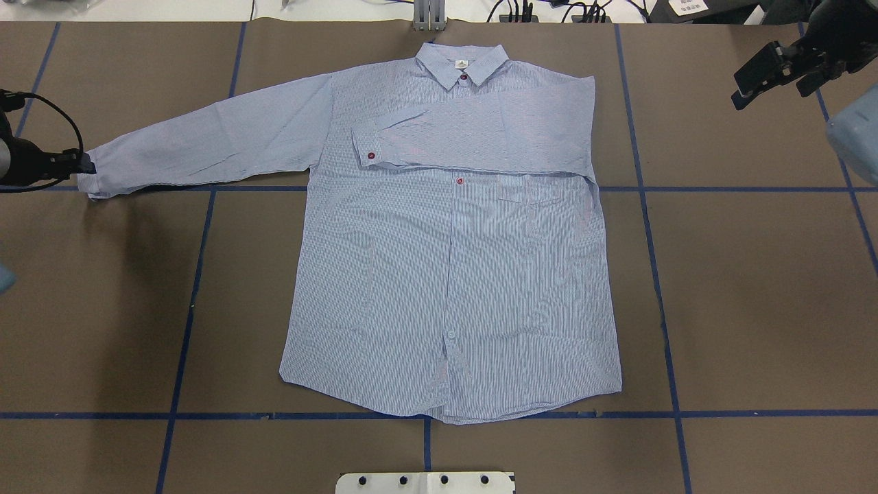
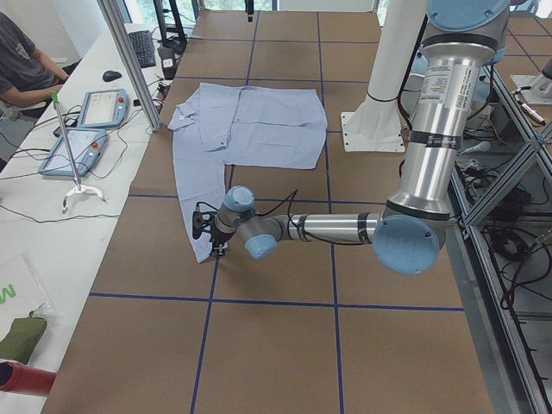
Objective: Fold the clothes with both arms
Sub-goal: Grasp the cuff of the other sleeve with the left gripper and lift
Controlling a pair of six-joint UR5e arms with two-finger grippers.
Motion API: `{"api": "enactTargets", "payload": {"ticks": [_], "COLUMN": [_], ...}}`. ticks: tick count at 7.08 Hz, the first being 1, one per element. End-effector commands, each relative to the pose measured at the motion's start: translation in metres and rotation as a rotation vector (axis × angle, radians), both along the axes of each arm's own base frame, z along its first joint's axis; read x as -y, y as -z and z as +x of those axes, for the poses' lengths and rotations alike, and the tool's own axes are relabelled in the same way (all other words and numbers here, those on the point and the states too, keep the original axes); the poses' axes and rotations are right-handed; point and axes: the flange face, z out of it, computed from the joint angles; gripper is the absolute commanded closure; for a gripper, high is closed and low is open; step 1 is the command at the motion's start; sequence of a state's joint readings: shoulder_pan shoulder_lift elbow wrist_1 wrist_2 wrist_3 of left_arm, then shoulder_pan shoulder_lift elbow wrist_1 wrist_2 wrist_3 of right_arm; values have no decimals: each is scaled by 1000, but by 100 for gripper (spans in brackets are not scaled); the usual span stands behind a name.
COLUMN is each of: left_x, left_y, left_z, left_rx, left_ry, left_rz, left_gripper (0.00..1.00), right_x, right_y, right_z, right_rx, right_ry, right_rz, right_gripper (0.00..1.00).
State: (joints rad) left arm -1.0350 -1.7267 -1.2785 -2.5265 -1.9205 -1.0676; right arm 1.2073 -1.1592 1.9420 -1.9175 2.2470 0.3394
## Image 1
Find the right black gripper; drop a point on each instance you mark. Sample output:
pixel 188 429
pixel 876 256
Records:
pixel 842 40

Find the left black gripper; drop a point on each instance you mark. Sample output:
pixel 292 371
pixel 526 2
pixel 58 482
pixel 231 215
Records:
pixel 32 163

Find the light blue striped shirt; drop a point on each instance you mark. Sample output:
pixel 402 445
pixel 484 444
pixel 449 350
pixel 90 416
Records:
pixel 453 258

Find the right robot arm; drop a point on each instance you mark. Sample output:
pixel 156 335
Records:
pixel 852 133

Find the black labelled box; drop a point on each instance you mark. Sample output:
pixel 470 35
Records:
pixel 706 12

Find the aluminium frame post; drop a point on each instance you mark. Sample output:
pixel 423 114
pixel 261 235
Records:
pixel 429 15

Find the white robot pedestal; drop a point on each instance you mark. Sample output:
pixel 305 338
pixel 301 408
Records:
pixel 427 482

